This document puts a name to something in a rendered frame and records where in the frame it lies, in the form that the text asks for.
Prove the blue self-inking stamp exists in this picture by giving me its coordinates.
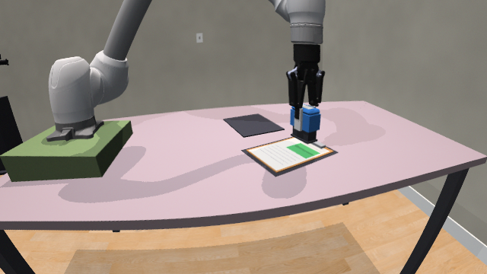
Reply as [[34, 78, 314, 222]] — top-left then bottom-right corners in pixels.
[[290, 104, 321, 144]]

